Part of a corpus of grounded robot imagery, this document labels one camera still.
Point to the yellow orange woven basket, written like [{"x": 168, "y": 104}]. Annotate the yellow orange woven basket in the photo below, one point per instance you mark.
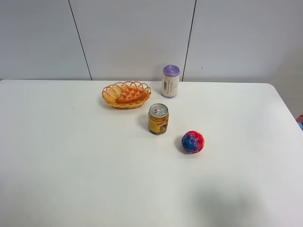
[{"x": 112, "y": 92}]

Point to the gold drink can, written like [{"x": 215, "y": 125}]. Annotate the gold drink can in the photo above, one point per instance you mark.
[{"x": 158, "y": 117}]

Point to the purple white roll bottle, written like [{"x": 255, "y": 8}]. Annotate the purple white roll bottle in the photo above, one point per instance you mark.
[{"x": 170, "y": 81}]

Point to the red blue bumpy ball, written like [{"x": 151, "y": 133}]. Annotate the red blue bumpy ball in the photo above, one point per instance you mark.
[{"x": 193, "y": 142}]

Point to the orange waffle bread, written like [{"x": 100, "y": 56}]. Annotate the orange waffle bread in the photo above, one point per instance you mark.
[{"x": 131, "y": 95}]

